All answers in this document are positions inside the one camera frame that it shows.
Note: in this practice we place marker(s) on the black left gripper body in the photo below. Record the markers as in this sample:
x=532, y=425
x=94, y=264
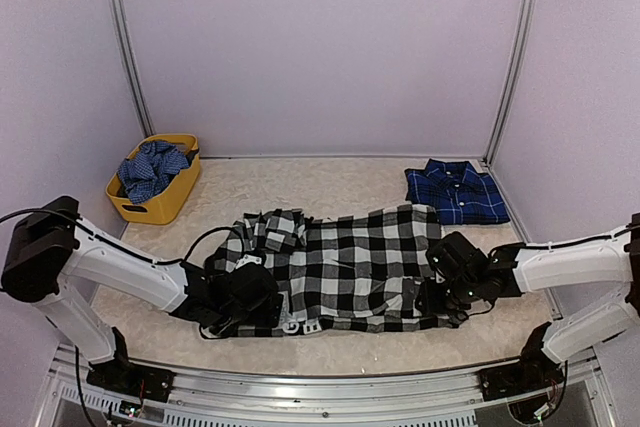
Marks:
x=257, y=318

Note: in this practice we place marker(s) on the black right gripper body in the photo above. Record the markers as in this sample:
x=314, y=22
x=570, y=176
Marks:
x=454, y=301

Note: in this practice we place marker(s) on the black white checked shirt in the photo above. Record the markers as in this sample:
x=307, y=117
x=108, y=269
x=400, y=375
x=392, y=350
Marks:
x=352, y=273

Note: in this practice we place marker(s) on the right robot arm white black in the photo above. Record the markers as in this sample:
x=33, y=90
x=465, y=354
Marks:
x=464, y=275

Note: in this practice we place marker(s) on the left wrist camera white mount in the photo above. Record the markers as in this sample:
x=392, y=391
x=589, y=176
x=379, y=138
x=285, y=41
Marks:
x=249, y=263

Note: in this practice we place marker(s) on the aluminium front rail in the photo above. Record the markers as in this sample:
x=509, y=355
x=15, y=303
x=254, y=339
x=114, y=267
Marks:
x=204, y=397

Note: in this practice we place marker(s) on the blue plaid shirt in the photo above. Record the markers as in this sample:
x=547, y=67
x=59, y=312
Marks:
x=459, y=193

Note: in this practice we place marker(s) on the left aluminium frame post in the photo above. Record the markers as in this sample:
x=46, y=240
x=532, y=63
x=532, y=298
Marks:
x=131, y=71

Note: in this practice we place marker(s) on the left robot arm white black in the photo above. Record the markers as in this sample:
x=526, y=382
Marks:
x=52, y=245

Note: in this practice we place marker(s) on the blue gingham crumpled shirt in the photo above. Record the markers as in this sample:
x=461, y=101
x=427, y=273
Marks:
x=151, y=170

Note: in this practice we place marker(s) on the aluminium frame post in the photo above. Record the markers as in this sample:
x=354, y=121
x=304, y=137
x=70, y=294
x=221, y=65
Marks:
x=131, y=71
x=514, y=66

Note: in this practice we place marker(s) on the right aluminium frame post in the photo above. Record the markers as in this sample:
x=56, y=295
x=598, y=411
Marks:
x=514, y=66

